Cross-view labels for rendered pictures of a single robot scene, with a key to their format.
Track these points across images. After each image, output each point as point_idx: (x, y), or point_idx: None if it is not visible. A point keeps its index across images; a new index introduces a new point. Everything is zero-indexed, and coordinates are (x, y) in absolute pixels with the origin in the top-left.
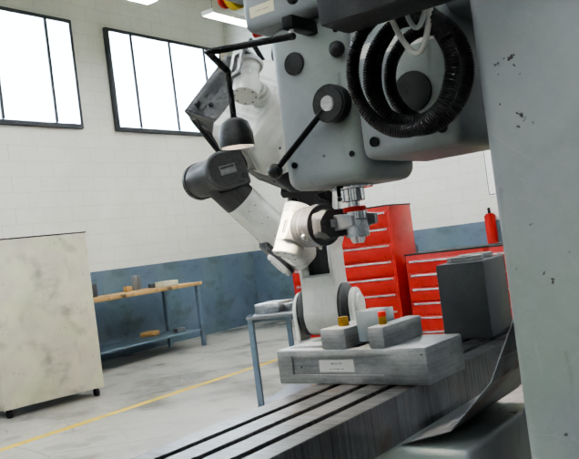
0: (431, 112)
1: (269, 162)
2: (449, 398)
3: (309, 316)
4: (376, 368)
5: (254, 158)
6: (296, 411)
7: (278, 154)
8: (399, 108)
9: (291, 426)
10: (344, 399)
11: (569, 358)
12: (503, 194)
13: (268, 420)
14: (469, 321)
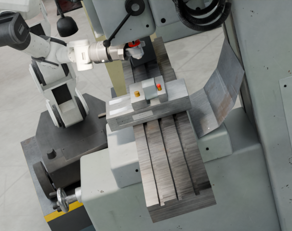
0: (222, 20)
1: (33, 13)
2: None
3: (47, 77)
4: (164, 110)
5: (26, 15)
6: (162, 147)
7: (39, 8)
8: (188, 11)
9: (180, 157)
10: (169, 131)
11: (274, 91)
12: (246, 41)
13: (160, 158)
14: (144, 55)
